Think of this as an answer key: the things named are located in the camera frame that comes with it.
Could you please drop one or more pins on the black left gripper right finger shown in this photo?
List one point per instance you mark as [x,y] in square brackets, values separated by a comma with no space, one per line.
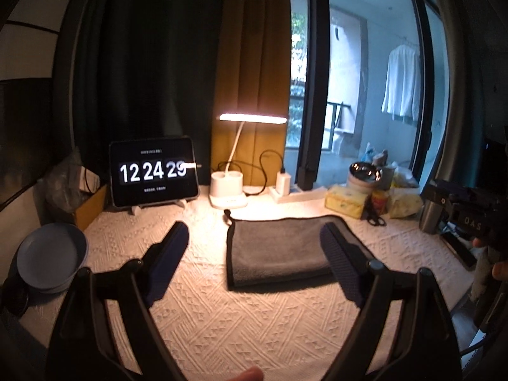
[351,263]

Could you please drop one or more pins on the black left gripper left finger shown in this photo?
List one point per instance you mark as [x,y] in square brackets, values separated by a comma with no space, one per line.
[160,263]

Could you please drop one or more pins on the grey microfibre towel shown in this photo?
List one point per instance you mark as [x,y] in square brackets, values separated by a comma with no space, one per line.
[272,251]

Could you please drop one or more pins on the steel thermos cup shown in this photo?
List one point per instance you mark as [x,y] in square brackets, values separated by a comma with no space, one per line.
[434,198]

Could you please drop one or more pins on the black scissors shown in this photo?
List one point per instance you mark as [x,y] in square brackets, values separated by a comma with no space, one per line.
[372,216]

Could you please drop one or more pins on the yellow tissue box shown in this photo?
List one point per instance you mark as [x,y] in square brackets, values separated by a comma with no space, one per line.
[345,201]

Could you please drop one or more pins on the orange lidded jar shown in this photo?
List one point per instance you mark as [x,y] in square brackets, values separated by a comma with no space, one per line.
[379,199]

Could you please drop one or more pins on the yellow tissue pack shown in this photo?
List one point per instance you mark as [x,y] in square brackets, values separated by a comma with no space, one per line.
[403,202]

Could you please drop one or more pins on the white ceramic bowl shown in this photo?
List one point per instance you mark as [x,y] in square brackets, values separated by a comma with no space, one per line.
[365,184]

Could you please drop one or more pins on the white power strip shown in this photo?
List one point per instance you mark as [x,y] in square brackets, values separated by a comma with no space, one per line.
[297,195]

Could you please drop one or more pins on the steel bowl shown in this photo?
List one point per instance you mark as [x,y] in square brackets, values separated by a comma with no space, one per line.
[365,172]

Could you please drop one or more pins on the tablet showing clock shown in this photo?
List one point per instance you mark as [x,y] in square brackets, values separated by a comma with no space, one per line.
[152,171]

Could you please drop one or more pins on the white USB charger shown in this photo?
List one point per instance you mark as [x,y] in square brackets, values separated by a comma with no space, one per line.
[283,183]

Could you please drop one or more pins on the grey blue plate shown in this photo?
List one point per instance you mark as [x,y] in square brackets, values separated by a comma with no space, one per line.
[49,257]

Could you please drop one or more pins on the white hanging shirt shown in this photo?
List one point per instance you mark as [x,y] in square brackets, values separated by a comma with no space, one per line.
[403,84]

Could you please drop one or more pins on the mustard yellow curtain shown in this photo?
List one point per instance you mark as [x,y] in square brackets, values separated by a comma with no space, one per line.
[252,76]

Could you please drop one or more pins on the dark green curtain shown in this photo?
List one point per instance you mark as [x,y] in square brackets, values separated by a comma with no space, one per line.
[145,69]

